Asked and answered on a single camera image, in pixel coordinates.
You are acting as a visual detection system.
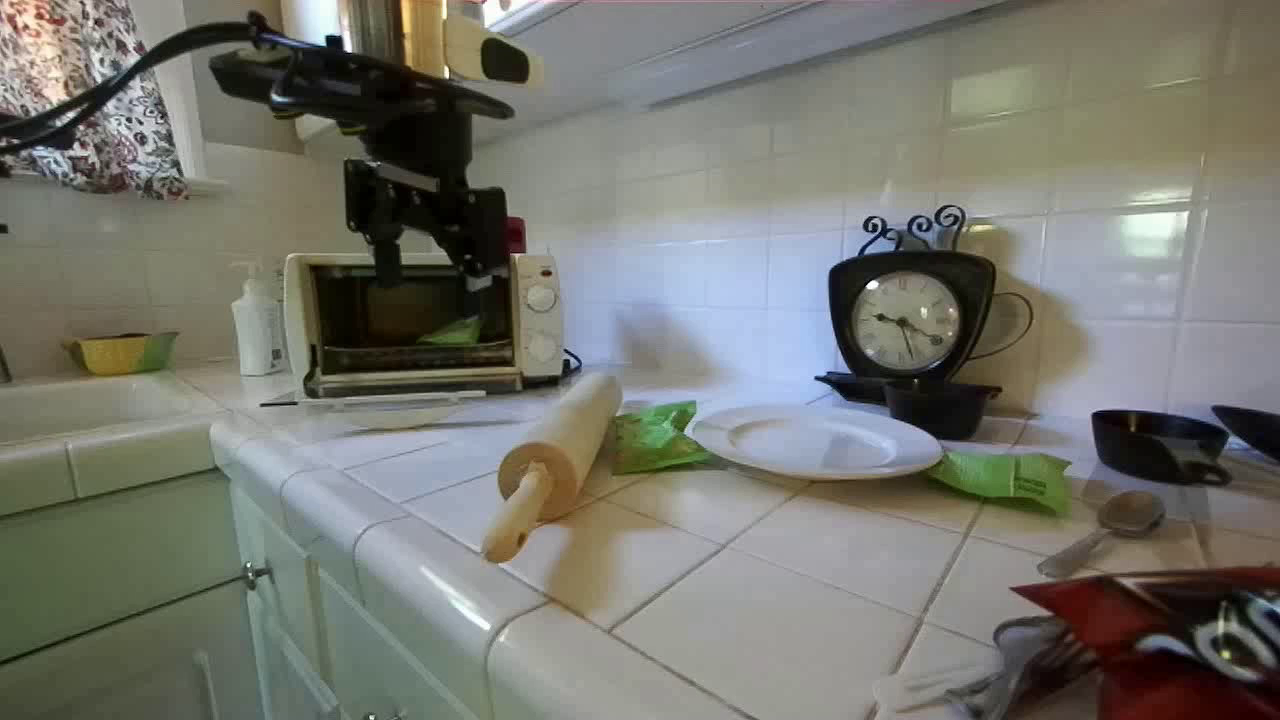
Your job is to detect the black measuring scoop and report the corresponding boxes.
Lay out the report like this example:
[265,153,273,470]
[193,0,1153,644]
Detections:
[1086,406,1235,492]

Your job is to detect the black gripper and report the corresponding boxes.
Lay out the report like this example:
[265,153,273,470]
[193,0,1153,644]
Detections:
[339,95,512,292]

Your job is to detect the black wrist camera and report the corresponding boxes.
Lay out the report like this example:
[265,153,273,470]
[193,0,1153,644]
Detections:
[207,45,521,136]

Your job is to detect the white soap dispenser bottle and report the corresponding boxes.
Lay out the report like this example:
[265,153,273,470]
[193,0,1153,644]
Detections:
[226,257,293,381]

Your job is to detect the green snack packet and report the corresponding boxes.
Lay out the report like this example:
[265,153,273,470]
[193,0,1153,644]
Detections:
[922,443,1075,522]
[605,398,722,480]

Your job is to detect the floral curtain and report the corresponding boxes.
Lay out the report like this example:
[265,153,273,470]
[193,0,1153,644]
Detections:
[0,0,193,204]

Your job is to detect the black shallow pan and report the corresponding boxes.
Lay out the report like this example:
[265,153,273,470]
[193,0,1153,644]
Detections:
[811,368,1003,443]

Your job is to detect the black table clock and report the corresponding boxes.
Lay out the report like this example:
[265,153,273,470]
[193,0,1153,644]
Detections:
[823,200,1039,391]

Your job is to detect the white plate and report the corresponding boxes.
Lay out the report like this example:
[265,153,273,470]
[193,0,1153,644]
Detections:
[682,402,948,483]

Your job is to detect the wooden rolling pin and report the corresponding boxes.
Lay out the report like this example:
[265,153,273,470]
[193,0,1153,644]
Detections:
[476,368,629,567]

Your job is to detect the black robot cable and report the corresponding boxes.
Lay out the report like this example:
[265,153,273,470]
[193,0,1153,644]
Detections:
[0,12,276,160]

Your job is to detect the metal spoon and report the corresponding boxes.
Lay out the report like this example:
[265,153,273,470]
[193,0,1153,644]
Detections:
[1034,488,1167,580]

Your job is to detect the yellow green bowl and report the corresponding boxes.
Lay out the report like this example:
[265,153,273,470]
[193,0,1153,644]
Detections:
[67,328,181,381]

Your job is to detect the red chips bag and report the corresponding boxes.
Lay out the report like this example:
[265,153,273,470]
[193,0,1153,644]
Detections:
[1012,560,1280,720]

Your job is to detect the white wall cabinet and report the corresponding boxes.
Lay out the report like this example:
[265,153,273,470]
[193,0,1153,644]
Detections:
[453,0,1032,115]

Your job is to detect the white toaster oven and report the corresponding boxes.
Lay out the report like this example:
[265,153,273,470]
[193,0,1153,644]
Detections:
[279,250,571,406]

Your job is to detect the white base cabinet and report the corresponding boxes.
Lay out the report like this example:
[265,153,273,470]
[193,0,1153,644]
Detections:
[0,470,471,720]

